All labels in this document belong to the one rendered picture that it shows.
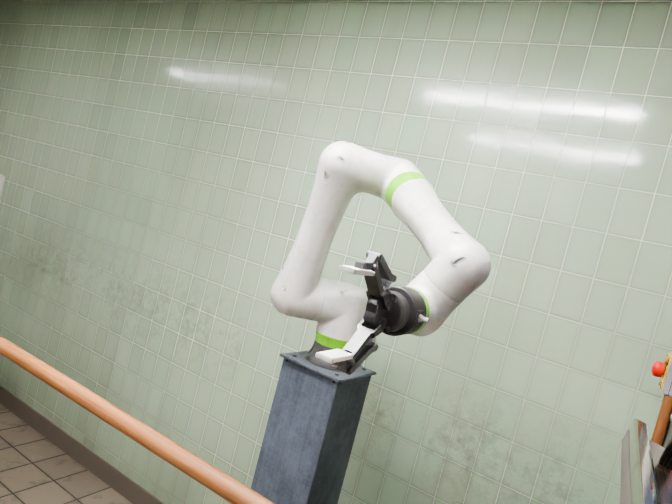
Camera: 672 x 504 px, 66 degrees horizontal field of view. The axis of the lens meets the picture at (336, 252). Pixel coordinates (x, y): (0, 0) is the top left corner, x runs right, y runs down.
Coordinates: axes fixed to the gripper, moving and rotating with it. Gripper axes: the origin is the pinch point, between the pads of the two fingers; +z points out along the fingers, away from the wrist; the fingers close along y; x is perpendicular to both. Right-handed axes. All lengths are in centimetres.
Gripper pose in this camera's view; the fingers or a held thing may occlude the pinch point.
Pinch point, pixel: (338, 313)
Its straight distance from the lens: 77.2
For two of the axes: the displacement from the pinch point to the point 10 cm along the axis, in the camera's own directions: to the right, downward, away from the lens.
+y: -2.5, 9.7, 0.5
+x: -8.4, -2.4, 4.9
